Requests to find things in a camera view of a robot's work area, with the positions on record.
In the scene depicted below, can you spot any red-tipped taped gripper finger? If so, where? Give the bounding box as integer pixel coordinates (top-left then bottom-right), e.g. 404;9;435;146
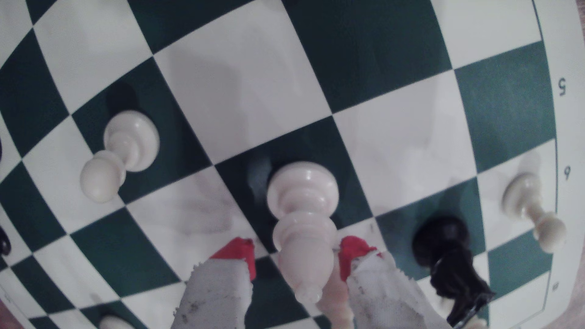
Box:
340;236;451;329
171;238;257;329

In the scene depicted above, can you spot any white chess bishop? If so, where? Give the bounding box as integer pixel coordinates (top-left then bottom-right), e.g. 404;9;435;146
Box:
266;161;340;304

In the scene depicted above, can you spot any green and white chess board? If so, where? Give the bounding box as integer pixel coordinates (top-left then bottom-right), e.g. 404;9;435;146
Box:
0;0;585;329

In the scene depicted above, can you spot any black chess knight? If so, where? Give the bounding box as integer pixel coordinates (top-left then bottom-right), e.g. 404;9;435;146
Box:
412;216;495;327

